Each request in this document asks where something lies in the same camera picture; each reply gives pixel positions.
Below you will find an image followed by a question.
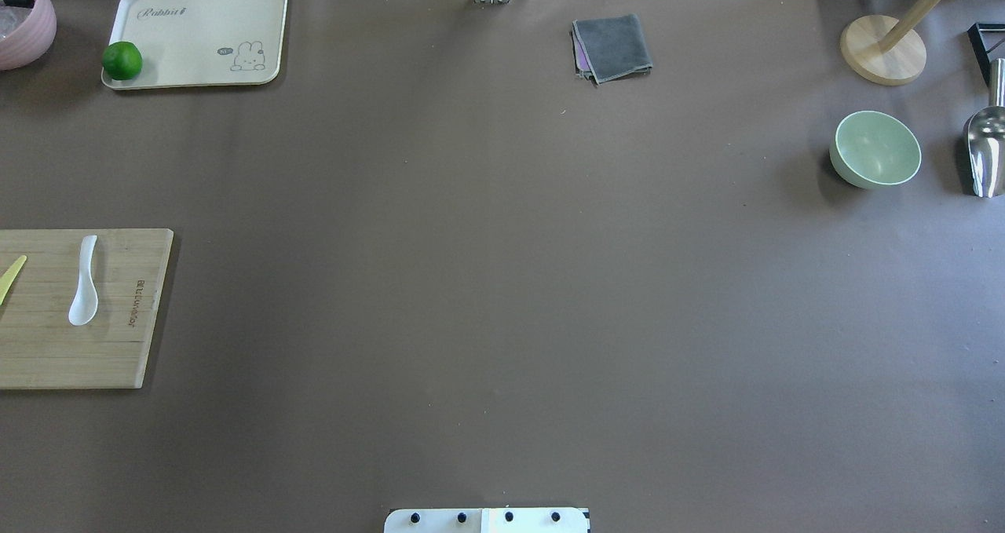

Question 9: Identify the light green bowl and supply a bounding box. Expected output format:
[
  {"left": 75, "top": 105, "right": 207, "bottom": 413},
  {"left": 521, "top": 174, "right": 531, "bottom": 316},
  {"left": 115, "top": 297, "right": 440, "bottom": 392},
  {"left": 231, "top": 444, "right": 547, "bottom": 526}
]
[{"left": 828, "top": 110, "right": 923, "bottom": 190}]

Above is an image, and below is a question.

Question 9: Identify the white ceramic spoon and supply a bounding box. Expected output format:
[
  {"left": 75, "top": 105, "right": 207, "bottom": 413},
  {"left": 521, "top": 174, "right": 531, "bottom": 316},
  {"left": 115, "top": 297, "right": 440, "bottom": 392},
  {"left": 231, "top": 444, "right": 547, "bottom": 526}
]
[{"left": 68, "top": 235, "right": 101, "bottom": 327}]

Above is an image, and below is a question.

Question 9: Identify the pink ribbed bowl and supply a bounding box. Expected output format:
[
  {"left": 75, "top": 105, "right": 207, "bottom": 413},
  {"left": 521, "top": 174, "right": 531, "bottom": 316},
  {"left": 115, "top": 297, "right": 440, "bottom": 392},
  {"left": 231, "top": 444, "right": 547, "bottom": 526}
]
[{"left": 1, "top": 0, "right": 57, "bottom": 71}]

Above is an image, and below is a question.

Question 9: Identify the grey folded cloth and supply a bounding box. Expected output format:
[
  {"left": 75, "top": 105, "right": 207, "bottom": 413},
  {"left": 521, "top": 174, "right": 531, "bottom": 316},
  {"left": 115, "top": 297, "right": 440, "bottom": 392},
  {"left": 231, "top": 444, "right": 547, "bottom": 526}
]
[{"left": 571, "top": 13, "right": 653, "bottom": 85}]

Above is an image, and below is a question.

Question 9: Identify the cream rabbit tray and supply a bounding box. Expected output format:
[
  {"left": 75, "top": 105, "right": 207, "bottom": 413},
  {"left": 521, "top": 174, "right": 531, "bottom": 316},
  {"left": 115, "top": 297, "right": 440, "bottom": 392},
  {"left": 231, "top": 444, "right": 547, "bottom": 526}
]
[{"left": 101, "top": 0, "right": 287, "bottom": 90}]

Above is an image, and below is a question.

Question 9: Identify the green lime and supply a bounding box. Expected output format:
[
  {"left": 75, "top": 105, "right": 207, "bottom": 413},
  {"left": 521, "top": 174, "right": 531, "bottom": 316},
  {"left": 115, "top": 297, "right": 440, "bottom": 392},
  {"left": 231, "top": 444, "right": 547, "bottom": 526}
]
[{"left": 101, "top": 42, "right": 144, "bottom": 80}]

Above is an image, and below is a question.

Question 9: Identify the wooden mug tree stand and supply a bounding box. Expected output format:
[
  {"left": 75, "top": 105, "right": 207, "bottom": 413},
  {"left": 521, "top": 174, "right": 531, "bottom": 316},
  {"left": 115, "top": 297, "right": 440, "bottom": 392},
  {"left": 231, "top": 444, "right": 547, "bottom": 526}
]
[{"left": 839, "top": 0, "right": 941, "bottom": 86}]

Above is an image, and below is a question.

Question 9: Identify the bamboo cutting board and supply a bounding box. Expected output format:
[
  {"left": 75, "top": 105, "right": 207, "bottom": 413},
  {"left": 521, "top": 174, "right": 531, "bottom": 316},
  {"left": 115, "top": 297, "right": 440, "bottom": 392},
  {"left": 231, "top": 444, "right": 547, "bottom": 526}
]
[{"left": 1, "top": 228, "right": 174, "bottom": 389}]

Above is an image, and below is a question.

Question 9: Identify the metal scoop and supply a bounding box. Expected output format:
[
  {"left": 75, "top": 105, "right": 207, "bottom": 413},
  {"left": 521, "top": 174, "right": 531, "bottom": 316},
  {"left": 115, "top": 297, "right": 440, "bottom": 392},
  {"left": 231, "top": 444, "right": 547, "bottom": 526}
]
[{"left": 965, "top": 58, "right": 1004, "bottom": 198}]

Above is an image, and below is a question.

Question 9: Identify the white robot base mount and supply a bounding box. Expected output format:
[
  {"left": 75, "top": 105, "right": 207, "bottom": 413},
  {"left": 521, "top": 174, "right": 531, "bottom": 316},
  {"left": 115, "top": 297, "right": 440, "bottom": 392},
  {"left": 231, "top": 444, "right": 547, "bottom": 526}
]
[{"left": 383, "top": 506, "right": 591, "bottom": 532}]

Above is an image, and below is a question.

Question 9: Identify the black triangular frame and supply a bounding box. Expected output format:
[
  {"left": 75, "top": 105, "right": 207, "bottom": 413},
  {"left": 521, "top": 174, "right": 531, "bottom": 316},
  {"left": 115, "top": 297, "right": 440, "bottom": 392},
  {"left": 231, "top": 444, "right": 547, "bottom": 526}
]
[{"left": 967, "top": 22, "right": 1004, "bottom": 85}]

